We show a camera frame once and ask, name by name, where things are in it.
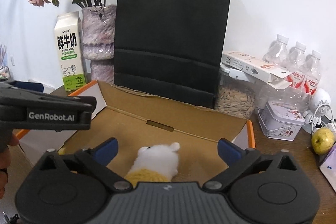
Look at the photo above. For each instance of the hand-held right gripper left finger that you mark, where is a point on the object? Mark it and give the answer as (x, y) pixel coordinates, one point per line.
(109, 147)

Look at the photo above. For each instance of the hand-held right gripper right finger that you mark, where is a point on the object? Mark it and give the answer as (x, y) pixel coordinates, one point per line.
(227, 148)

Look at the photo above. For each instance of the white yellow plush toy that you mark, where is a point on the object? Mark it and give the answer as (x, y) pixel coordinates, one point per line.
(157, 158)

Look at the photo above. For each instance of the orange cardboard box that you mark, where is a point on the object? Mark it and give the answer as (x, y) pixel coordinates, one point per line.
(157, 116)

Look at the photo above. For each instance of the person's left hand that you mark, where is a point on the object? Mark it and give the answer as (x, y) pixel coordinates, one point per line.
(14, 140)

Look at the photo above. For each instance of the clear jar of seeds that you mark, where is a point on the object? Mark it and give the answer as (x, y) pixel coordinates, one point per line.
(235, 100)

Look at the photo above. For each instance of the white printed tin box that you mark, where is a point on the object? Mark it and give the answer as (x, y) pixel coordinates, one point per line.
(281, 121)

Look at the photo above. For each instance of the white green milk carton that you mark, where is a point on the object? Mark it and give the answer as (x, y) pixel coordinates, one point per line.
(68, 56)

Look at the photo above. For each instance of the long white carton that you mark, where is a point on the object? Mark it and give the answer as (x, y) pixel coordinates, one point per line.
(252, 66)

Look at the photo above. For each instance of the purple speckled vase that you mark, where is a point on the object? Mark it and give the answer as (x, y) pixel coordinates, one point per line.
(97, 37)

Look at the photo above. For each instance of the green apple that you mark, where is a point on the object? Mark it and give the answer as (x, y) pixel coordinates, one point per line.
(323, 141)

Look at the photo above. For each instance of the purple gift bag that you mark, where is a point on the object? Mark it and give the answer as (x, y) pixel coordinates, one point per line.
(330, 166)

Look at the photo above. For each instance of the small white round device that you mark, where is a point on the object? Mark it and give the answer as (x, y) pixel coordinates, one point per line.
(321, 99)

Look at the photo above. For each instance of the clear water bottle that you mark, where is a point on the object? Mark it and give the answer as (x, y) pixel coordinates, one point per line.
(277, 52)
(296, 56)
(312, 69)

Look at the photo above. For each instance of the black paper bag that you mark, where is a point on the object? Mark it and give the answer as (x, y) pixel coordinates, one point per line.
(170, 29)

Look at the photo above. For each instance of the white wall socket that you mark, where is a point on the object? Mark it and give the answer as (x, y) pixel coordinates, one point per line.
(11, 60)

